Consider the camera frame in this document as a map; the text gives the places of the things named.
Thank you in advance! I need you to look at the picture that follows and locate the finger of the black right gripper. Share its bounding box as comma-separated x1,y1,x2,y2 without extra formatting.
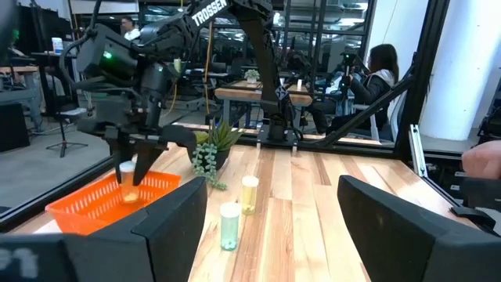
132,140,169,187
105,136,135,185

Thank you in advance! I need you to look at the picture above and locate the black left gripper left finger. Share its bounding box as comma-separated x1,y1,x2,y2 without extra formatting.
64,175,208,282

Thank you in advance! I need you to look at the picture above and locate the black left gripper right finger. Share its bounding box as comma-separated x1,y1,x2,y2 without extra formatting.
338,175,501,282

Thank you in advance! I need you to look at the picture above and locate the green pill bottle white cap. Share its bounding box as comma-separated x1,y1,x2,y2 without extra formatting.
219,201,242,251

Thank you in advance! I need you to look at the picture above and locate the yellow pill bottle white cap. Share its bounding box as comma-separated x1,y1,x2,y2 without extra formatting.
240,175,260,216

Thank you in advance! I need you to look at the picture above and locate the orange plastic basket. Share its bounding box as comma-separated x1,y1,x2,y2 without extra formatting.
45,170,183,236

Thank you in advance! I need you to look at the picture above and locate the black tripod stand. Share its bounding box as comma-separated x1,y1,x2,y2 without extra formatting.
45,109,89,158

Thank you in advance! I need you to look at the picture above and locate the person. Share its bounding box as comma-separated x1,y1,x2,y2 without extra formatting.
120,15,142,42
308,42,400,136

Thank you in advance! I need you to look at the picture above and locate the succulent plant in black pot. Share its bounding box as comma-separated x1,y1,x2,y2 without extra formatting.
187,119,246,192

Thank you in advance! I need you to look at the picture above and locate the wooden table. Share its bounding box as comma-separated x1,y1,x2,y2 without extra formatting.
214,80,314,130

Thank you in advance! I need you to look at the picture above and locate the silver aluminium bar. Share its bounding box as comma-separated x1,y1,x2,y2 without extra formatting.
408,124,428,178

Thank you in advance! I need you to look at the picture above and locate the small potted plant white pot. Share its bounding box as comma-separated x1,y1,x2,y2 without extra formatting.
243,69,261,85

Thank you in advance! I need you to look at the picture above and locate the black device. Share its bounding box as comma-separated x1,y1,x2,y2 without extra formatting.
449,178,501,238

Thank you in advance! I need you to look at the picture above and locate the black box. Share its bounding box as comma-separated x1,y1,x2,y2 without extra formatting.
0,102,31,153

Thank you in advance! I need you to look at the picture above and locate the person's hand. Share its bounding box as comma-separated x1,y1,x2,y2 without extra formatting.
461,139,501,181

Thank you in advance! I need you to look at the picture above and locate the wooden desk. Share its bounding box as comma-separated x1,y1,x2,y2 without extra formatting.
0,65,44,132

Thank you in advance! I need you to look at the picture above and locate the white column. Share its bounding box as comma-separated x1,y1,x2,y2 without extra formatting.
418,0,501,142

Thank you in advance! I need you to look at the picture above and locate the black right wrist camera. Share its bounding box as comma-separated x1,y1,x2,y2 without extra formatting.
76,96,132,136

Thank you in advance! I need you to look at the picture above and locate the yellow hanging cable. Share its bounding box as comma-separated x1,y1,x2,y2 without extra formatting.
203,21,214,115

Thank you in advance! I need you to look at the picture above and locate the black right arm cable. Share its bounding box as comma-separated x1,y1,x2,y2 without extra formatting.
58,0,103,91

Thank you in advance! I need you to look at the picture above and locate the black diagonal frame strut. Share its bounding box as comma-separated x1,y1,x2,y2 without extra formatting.
323,74,416,149

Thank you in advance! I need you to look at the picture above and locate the black aluminium table frame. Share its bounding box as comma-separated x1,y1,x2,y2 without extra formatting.
0,0,451,232

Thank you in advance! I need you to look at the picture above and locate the black camera on stand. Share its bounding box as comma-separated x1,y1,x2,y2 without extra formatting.
338,50,359,99

